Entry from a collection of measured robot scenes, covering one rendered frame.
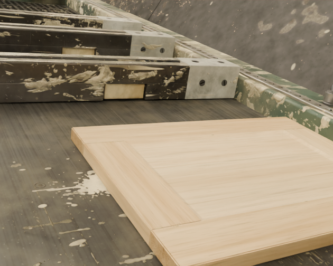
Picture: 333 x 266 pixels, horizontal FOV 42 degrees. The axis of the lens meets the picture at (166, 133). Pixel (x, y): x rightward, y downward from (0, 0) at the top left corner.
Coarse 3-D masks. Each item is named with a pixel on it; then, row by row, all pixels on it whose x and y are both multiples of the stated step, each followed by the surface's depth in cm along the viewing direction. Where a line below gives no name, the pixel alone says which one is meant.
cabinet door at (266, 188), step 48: (96, 144) 57; (144, 144) 60; (192, 144) 62; (240, 144) 65; (288, 144) 68; (144, 192) 47; (192, 192) 49; (240, 192) 51; (288, 192) 53; (192, 240) 40; (240, 240) 41; (288, 240) 43
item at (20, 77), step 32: (0, 64) 68; (32, 64) 70; (64, 64) 73; (96, 64) 76; (128, 64) 79; (160, 64) 82; (192, 64) 85; (224, 64) 90; (0, 96) 70; (32, 96) 72; (64, 96) 75; (96, 96) 78; (160, 96) 84; (192, 96) 88; (224, 96) 92
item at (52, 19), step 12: (0, 12) 110; (12, 12) 112; (24, 12) 116; (36, 12) 118; (36, 24) 115; (48, 24) 117; (60, 24) 118; (72, 24) 120; (84, 24) 121; (96, 24) 123; (108, 24) 124; (120, 24) 126; (132, 24) 128
